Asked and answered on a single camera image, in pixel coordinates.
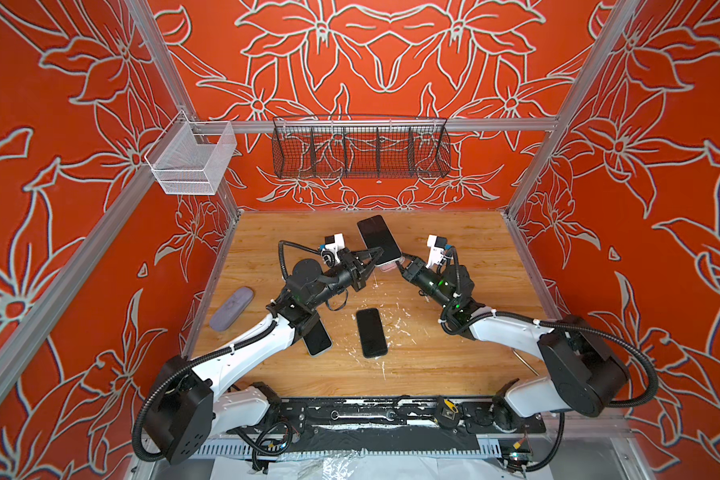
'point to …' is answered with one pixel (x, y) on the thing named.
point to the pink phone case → (386, 266)
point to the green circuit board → (515, 458)
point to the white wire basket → (190, 158)
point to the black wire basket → (310, 147)
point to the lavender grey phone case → (232, 309)
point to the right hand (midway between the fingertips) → (388, 253)
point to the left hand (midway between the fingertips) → (384, 250)
